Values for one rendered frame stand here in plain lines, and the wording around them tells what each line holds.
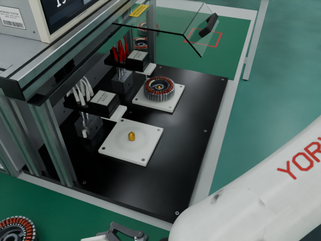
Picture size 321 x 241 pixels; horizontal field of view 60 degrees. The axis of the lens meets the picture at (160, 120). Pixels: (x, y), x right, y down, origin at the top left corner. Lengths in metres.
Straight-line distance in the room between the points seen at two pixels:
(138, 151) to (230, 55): 0.71
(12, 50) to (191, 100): 0.60
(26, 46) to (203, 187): 0.55
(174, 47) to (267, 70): 1.51
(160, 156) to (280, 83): 1.91
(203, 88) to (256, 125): 1.11
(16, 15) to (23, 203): 0.46
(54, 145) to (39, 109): 0.10
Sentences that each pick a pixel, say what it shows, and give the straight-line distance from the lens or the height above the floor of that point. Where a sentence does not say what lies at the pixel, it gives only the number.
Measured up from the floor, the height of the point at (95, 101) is 0.92.
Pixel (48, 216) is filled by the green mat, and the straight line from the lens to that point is 0.79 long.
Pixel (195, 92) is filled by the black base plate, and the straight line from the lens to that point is 1.05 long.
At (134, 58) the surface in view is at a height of 0.92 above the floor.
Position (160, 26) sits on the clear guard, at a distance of 0.81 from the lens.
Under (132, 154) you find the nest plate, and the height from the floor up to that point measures 0.78.
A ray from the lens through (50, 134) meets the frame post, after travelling 0.64.
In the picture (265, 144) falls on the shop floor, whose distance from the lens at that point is 2.01.
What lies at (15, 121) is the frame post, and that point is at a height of 0.97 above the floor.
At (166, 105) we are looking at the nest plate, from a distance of 0.96.
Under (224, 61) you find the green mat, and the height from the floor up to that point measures 0.75.
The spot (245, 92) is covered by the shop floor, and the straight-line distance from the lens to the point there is 2.41.
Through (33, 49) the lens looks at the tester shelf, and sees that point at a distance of 0.65.
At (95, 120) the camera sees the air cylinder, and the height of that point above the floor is 0.82.
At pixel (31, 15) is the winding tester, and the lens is 0.65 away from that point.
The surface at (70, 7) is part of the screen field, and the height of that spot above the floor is 1.16.
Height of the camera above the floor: 1.40
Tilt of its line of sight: 43 degrees down
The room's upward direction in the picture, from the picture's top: straight up
